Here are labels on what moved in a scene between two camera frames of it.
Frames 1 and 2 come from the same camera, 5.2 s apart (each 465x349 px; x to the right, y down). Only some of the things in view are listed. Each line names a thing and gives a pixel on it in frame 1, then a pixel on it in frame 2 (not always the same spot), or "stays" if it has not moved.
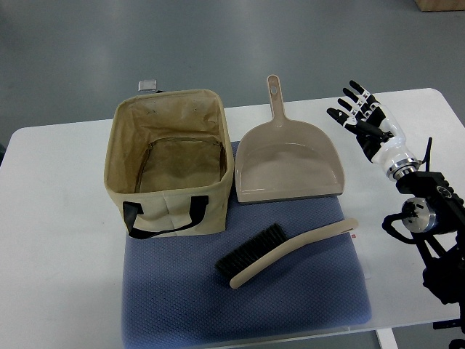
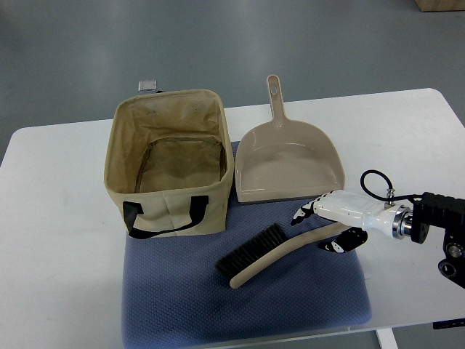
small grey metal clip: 147,86 stays
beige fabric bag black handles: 170,161 stays
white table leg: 386,339 stays
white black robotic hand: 379,134 to 357,215
